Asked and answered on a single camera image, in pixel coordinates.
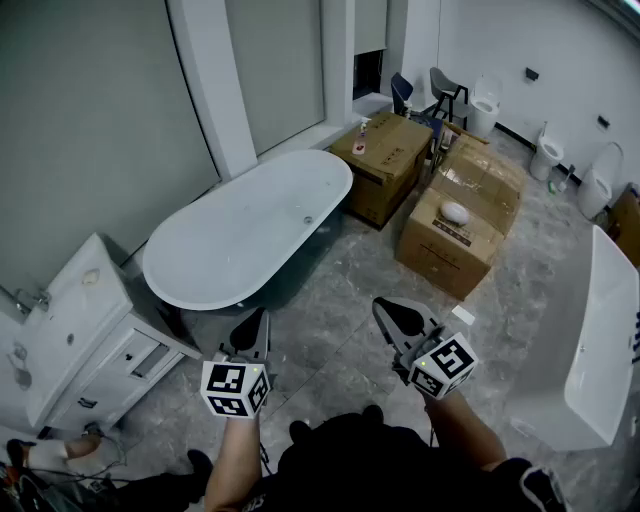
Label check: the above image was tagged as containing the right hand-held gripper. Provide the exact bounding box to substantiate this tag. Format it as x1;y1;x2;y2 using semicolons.
372;296;480;402

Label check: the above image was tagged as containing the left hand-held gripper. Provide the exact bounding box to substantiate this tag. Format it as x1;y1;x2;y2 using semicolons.
199;307;277;420

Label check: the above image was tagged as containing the person's left forearm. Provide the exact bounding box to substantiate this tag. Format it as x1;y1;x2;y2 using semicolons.
203;415;262;512

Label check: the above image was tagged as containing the white oval bathtub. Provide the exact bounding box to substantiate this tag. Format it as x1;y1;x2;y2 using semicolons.
142;148;355;315

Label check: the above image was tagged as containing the white rectangular bathtub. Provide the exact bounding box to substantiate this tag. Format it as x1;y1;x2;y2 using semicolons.
509;224;640;454

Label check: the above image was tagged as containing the cardboard box with dark label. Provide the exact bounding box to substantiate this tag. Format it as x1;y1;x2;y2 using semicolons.
394;187;506;302

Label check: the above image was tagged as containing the white oval pebble-shaped object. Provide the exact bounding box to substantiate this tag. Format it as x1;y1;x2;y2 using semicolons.
438;200;472;227

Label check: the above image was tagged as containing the person's black shirt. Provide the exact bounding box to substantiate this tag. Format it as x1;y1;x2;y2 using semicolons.
263;412;569;512

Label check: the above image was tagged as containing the cardboard box with printed symbols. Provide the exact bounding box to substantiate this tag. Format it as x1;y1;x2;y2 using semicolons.
329;110;435;231

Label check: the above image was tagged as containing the white vanity cabinet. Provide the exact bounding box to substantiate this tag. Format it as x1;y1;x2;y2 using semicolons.
0;232;202;432

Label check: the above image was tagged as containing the tape-wrapped cardboard box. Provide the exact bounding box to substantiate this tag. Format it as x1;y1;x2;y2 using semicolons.
429;134;529;239

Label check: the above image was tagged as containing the white toilet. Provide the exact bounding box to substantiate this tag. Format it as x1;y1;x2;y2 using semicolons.
576;141;626;221
529;122;566;183
468;74;504;139

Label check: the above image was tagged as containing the chrome faucet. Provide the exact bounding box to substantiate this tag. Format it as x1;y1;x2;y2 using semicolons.
13;287;53;315

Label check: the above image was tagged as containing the blue chair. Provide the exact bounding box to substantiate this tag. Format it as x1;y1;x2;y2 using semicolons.
390;72;436;126

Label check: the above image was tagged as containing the grey chair with black legs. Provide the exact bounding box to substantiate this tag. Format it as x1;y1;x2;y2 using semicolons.
428;66;472;132

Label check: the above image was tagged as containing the grey roller blind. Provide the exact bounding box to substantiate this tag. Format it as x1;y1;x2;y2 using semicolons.
353;0;389;54
224;0;327;157
0;0;222;292

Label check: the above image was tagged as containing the black cable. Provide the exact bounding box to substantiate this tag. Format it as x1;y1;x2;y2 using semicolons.
82;422;129;484

